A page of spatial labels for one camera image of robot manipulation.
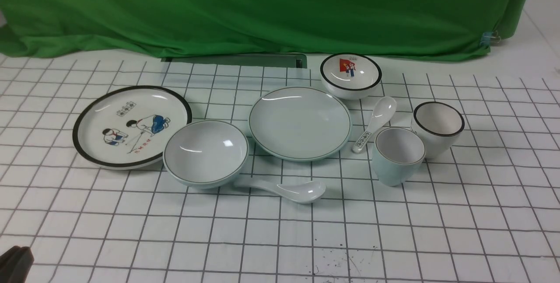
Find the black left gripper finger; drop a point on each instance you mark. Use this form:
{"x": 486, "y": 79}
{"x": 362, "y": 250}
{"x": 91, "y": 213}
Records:
{"x": 15, "y": 264}

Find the pale green ceramic bowl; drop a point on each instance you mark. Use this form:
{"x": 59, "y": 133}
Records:
{"x": 206, "y": 154}

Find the plain white ceramic spoon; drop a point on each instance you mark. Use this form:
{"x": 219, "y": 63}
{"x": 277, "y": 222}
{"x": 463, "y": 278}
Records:
{"x": 305, "y": 193}

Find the pale green ceramic cup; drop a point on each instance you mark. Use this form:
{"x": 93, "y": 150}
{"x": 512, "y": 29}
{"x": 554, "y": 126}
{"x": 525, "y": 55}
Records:
{"x": 396, "y": 155}

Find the black-rimmed illustrated plate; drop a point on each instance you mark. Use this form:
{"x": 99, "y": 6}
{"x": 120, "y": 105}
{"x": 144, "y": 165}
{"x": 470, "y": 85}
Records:
{"x": 129, "y": 128}

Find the green backdrop cloth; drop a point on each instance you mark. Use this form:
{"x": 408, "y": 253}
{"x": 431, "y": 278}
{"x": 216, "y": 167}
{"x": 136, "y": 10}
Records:
{"x": 440, "y": 30}

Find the pale green ceramic plate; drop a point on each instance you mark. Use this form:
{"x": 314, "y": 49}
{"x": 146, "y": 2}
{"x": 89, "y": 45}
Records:
{"x": 300, "y": 124}

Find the black-rimmed illustrated bowl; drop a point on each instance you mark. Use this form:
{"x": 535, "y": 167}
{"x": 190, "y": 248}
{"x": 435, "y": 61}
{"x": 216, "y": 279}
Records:
{"x": 350, "y": 76}

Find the black-rimmed white cup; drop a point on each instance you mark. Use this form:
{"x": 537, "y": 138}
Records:
{"x": 438, "y": 125}

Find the blue binder clip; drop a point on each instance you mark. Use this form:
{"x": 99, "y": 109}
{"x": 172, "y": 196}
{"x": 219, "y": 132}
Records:
{"x": 490, "y": 38}

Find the white spoon with printed handle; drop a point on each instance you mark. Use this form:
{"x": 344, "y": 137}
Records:
{"x": 382, "y": 113}

